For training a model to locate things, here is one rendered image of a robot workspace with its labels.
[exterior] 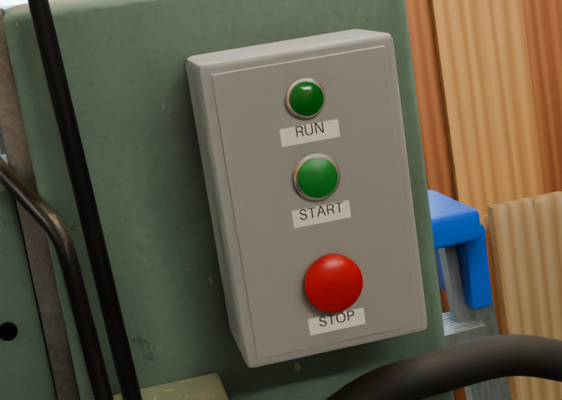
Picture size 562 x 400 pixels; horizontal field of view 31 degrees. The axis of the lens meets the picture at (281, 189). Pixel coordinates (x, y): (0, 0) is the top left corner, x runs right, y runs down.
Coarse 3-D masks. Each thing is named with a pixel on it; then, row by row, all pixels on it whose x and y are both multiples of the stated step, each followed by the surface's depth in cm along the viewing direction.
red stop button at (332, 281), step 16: (336, 256) 50; (320, 272) 50; (336, 272) 50; (352, 272) 50; (304, 288) 51; (320, 288) 50; (336, 288) 50; (352, 288) 51; (320, 304) 50; (336, 304) 51; (352, 304) 51
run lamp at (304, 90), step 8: (296, 80) 49; (304, 80) 49; (312, 80) 49; (296, 88) 49; (304, 88) 48; (312, 88) 49; (320, 88) 49; (288, 96) 49; (296, 96) 48; (304, 96) 49; (312, 96) 49; (320, 96) 49; (288, 104) 49; (296, 104) 49; (304, 104) 49; (312, 104) 49; (320, 104) 49; (296, 112) 49; (304, 112) 49; (312, 112) 49
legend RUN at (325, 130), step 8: (336, 120) 50; (288, 128) 49; (296, 128) 49; (304, 128) 49; (312, 128) 50; (320, 128) 50; (328, 128) 50; (336, 128) 50; (280, 136) 49; (288, 136) 49; (296, 136) 49; (304, 136) 50; (312, 136) 50; (320, 136) 50; (328, 136) 50; (336, 136) 50; (288, 144) 49; (296, 144) 50
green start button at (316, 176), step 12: (312, 156) 50; (324, 156) 50; (300, 168) 50; (312, 168) 49; (324, 168) 49; (336, 168) 50; (300, 180) 49; (312, 180) 49; (324, 180) 50; (336, 180) 50; (300, 192) 50; (312, 192) 50; (324, 192) 50
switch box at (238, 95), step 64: (192, 64) 51; (256, 64) 49; (320, 64) 49; (384, 64) 50; (256, 128) 49; (384, 128) 50; (256, 192) 50; (384, 192) 51; (256, 256) 50; (320, 256) 51; (384, 256) 52; (256, 320) 51; (384, 320) 52
